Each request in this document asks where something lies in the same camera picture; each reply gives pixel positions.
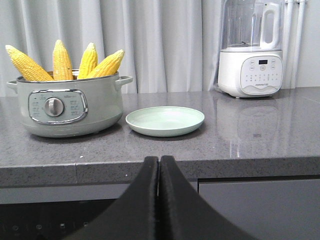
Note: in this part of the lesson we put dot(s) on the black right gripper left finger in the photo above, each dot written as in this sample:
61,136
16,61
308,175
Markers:
133,215

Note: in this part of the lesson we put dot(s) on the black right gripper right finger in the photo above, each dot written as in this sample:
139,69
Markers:
185,215

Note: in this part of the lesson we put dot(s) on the pale green plate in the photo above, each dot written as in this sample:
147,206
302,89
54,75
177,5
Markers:
165,121

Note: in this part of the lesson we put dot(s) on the golden corn cob white specks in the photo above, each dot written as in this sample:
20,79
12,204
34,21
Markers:
109,66

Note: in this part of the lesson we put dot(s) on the bright yellow corn cob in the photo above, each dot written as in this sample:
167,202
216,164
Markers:
88,62

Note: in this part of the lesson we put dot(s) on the dark yellow corn cob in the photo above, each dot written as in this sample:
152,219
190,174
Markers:
62,65

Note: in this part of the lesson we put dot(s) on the pale-tipped yellow corn cob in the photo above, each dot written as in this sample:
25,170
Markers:
29,69

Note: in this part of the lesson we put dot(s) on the grey cabinet drawer front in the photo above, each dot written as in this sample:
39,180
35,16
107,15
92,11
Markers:
268,209

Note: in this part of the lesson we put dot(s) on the pale green electric cooking pot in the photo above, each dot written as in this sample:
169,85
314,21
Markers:
69,108

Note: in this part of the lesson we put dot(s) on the white blender appliance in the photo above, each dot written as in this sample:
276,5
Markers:
251,56

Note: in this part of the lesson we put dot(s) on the grey pleated curtain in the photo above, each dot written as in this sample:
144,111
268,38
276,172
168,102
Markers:
170,45

